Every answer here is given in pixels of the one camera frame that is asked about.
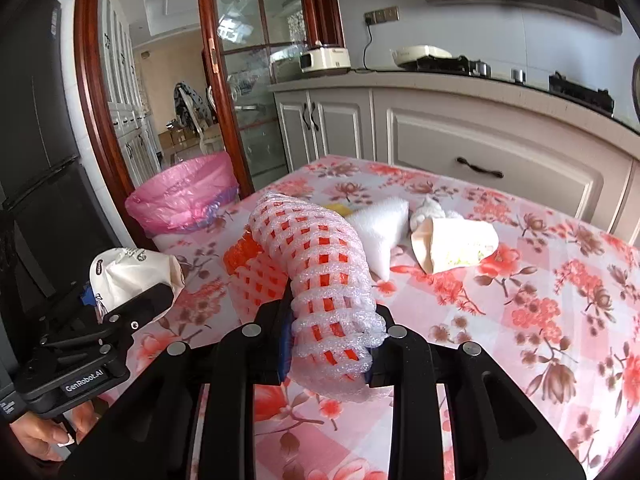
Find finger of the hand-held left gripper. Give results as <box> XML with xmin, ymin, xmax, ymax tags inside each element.
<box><xmin>101</xmin><ymin>282</ymin><xmax>174</xmax><ymax>342</ymax></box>
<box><xmin>42</xmin><ymin>282</ymin><xmax>103</xmax><ymax>347</ymax></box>

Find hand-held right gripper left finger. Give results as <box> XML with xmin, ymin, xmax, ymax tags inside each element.
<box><xmin>56</xmin><ymin>299</ymin><xmax>297</xmax><ymax>480</ymax></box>

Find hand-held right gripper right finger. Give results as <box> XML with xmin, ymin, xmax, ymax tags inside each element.
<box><xmin>366</xmin><ymin>304</ymin><xmax>587</xmax><ymax>480</ymax></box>

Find large pink foam net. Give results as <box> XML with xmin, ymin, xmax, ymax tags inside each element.
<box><xmin>222</xmin><ymin>192</ymin><xmax>387</xmax><ymax>403</ymax></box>

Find pink bagged trash bin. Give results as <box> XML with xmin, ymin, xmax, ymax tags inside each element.
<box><xmin>124</xmin><ymin>153</ymin><xmax>241</xmax><ymax>239</ymax></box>

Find person's left hand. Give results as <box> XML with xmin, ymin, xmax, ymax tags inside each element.
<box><xmin>9</xmin><ymin>399</ymin><xmax>99</xmax><ymax>463</ymax></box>

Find beige paper cup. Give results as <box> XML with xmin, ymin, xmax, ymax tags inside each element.
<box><xmin>410</xmin><ymin>217</ymin><xmax>500</xmax><ymax>276</ymax></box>

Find floral pink tablecloth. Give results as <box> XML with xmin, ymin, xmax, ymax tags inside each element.
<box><xmin>97</xmin><ymin>154</ymin><xmax>640</xmax><ymax>480</ymax></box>

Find folded white foam piece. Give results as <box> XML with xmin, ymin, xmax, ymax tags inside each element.
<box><xmin>346</xmin><ymin>197</ymin><xmax>412</xmax><ymax>282</ymax></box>

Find crumpled white tissue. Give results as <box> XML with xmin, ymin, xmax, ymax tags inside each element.
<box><xmin>409</xmin><ymin>196</ymin><xmax>465</xmax><ymax>231</ymax></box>

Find chair with draped cloth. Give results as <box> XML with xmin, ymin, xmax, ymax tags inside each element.
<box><xmin>173</xmin><ymin>80</ymin><xmax>224</xmax><ymax>157</ymax></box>

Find white kitchen cabinet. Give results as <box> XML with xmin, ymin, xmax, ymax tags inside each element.
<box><xmin>267</xmin><ymin>67</ymin><xmax>640</xmax><ymax>251</ymax></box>

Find wooden glass door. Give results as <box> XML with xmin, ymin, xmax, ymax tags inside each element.
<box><xmin>195</xmin><ymin>0</ymin><xmax>347</xmax><ymax>197</ymax></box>

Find white countertop appliance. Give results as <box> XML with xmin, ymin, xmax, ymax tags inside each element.
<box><xmin>299</xmin><ymin>41</ymin><xmax>352</xmax><ymax>74</ymax></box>

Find black gas stove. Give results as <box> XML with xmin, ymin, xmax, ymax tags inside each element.
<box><xmin>415</xmin><ymin>55</ymin><xmax>616</xmax><ymax>113</ymax></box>

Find black drawer handle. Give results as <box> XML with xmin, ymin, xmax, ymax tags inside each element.
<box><xmin>455</xmin><ymin>156</ymin><xmax>505</xmax><ymax>179</ymax></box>

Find black cabinet door handles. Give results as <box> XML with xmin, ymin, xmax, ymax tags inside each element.
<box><xmin>302</xmin><ymin>101</ymin><xmax>321</xmax><ymax>134</ymax></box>

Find wall socket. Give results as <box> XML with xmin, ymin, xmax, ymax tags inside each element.
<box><xmin>363</xmin><ymin>6</ymin><xmax>400</xmax><ymax>25</ymax></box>

